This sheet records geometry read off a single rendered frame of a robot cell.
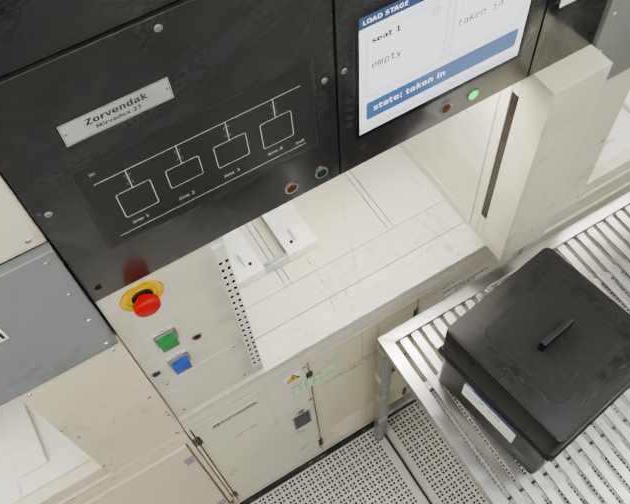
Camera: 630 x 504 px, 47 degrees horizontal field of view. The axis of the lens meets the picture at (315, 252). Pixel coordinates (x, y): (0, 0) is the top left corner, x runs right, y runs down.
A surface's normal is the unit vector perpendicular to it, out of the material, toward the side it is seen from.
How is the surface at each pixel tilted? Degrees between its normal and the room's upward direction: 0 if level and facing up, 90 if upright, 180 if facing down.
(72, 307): 90
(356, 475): 0
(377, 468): 0
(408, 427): 0
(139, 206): 90
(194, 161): 90
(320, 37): 90
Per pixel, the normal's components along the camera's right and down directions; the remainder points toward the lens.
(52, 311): 0.51, 0.73
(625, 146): -0.06, -0.51
